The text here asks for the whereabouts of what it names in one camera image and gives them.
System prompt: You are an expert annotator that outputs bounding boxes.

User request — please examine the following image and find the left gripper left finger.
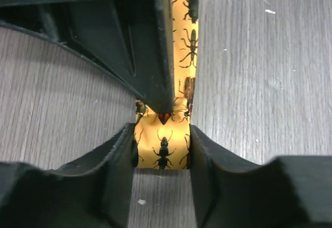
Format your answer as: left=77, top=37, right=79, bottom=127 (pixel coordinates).
left=1, top=123, right=134, bottom=227

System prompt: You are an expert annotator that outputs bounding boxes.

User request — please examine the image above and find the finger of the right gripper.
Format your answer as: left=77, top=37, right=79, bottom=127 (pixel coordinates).
left=112, top=0, right=174, bottom=113

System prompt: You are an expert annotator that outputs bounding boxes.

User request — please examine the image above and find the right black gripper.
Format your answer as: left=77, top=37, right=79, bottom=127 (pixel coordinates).
left=1, top=0, right=170, bottom=83

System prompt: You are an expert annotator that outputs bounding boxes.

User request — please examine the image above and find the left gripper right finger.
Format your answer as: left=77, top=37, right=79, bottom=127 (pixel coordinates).
left=190, top=126, right=331, bottom=227

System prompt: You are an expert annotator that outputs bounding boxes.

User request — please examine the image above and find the yellow beetle print tie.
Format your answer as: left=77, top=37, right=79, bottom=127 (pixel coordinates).
left=133, top=0, right=199, bottom=169

